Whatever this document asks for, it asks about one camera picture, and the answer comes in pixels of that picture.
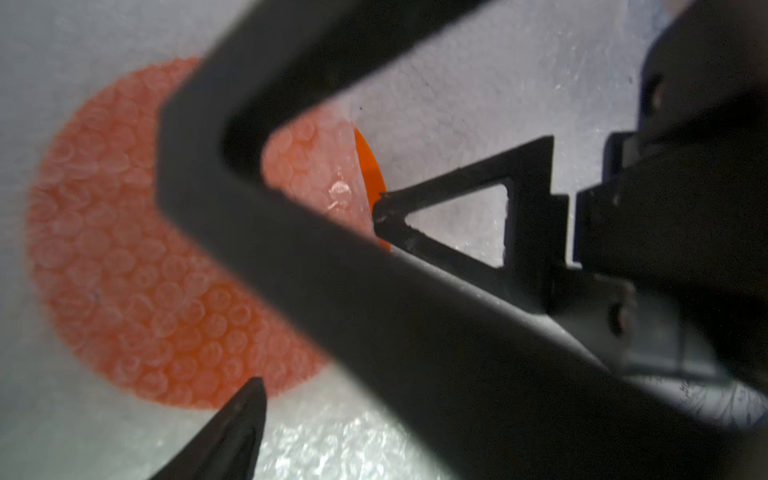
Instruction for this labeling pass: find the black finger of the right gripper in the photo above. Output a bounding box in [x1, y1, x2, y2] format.
[373, 136, 569, 312]

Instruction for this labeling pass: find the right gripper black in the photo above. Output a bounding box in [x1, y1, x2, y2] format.
[548, 1, 767, 384]

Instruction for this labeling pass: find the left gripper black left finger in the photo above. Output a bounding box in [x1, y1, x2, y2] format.
[153, 377, 267, 480]

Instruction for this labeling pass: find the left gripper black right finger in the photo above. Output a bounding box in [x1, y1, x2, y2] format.
[156, 1, 767, 479]

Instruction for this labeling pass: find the clear bubble wrap sheet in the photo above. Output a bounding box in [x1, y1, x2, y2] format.
[0, 0, 768, 480]

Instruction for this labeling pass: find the orange plate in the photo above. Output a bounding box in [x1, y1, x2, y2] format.
[23, 56, 391, 412]

